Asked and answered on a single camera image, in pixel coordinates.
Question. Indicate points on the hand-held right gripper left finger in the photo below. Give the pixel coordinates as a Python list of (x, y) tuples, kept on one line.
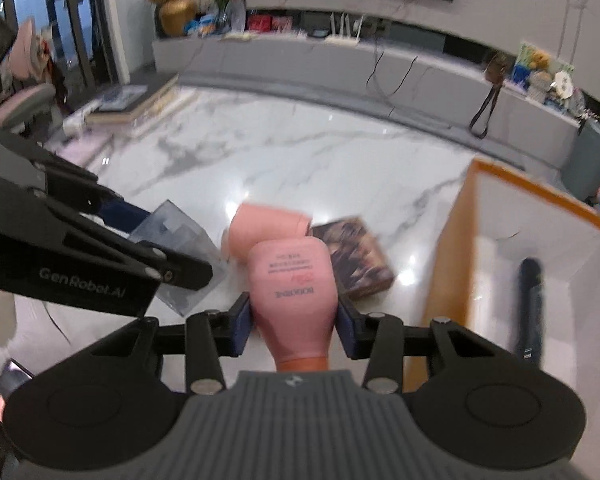
[(240, 325)]

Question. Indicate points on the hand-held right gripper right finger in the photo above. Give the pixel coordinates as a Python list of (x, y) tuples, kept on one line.
[(347, 330)]

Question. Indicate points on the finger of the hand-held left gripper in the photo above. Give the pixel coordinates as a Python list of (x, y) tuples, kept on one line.
[(130, 250), (125, 216)]

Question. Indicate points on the clear plastic box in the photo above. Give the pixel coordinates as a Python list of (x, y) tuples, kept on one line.
[(180, 232)]

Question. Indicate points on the pink bottle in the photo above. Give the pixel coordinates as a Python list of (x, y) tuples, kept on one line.
[(292, 300)]

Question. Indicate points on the dark printed box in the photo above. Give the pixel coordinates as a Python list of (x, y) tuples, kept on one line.
[(355, 255)]

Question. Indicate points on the pink cup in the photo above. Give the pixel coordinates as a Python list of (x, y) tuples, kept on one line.
[(265, 225)]

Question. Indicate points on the black spray can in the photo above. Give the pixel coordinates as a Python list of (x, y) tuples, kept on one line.
[(530, 305)]

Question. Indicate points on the orange cardboard box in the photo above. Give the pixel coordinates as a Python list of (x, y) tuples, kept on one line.
[(570, 240)]

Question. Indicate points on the white cloth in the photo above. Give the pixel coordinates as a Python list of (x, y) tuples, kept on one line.
[(35, 330)]

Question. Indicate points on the pink flat case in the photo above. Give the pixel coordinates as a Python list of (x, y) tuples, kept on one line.
[(75, 152)]

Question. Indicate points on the smartphone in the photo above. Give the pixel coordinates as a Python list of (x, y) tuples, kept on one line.
[(12, 385)]

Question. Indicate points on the pink chair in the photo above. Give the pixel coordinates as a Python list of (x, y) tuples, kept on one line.
[(22, 105)]

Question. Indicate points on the pink hat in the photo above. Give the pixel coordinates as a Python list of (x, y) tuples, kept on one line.
[(25, 47)]

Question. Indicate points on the gold vase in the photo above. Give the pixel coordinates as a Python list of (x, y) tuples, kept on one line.
[(177, 17)]

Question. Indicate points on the blue snack packets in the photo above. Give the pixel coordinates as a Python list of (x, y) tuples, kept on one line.
[(202, 24)]

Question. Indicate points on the marble television console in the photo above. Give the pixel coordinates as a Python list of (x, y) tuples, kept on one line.
[(280, 65)]

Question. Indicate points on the clear plastic jug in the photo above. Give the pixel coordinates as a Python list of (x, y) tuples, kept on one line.
[(237, 17)]

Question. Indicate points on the red box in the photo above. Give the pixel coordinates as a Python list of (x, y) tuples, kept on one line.
[(259, 23)]

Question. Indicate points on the pink box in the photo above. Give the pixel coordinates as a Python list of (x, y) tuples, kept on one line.
[(282, 24)]

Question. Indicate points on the white router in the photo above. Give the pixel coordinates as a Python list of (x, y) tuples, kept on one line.
[(342, 37)]

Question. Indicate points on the grey trash bin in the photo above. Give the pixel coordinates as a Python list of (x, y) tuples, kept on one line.
[(590, 160)]

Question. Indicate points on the green photo poster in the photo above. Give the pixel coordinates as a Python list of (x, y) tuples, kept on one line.
[(522, 57)]

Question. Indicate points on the white round fan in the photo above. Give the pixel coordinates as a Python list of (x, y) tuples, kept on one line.
[(564, 84)]

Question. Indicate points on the teddy bear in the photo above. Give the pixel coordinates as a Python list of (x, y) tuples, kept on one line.
[(539, 59)]

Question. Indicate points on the brown camera bag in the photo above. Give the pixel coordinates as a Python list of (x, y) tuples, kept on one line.
[(496, 70)]

